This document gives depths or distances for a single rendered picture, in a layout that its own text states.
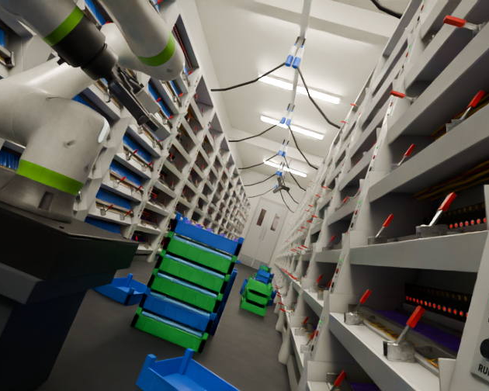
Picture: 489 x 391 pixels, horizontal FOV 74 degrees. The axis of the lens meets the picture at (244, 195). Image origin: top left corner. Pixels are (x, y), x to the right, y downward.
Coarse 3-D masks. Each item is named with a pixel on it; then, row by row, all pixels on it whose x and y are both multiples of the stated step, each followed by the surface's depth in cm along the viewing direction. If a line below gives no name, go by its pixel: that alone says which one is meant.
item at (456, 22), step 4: (448, 16) 58; (452, 16) 58; (444, 20) 59; (448, 20) 59; (452, 20) 58; (456, 20) 58; (460, 20) 58; (464, 20) 58; (452, 24) 59; (456, 24) 59; (460, 24) 58; (464, 24) 58; (468, 24) 58; (472, 24) 58; (468, 28) 59; (472, 28) 58; (476, 28) 58
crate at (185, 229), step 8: (176, 216) 134; (184, 216) 152; (176, 224) 133; (184, 224) 133; (176, 232) 133; (184, 232) 133; (192, 232) 133; (200, 232) 133; (208, 232) 133; (200, 240) 132; (208, 240) 132; (216, 240) 133; (224, 240) 133; (232, 240) 133; (240, 240) 133; (224, 248) 132; (232, 248) 132; (240, 248) 132
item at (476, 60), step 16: (480, 32) 55; (464, 48) 60; (480, 48) 55; (464, 64) 60; (480, 64) 63; (448, 80) 65; (464, 80) 68; (480, 80) 68; (432, 96) 72; (448, 96) 75; (464, 96) 75; (416, 112) 79; (432, 112) 84; (448, 112) 83; (464, 112) 79; (400, 128) 89; (416, 128) 94; (432, 128) 93
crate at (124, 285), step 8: (120, 280) 176; (128, 280) 182; (96, 288) 155; (104, 288) 154; (112, 288) 153; (120, 288) 175; (128, 288) 181; (136, 288) 182; (144, 288) 181; (112, 296) 152; (120, 296) 152; (128, 296) 151; (136, 296) 156; (128, 304) 151
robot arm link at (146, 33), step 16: (96, 0) 68; (112, 0) 66; (128, 0) 68; (144, 0) 73; (112, 16) 71; (128, 16) 71; (144, 16) 74; (160, 16) 82; (128, 32) 76; (144, 32) 77; (160, 32) 81; (144, 48) 82; (160, 48) 84
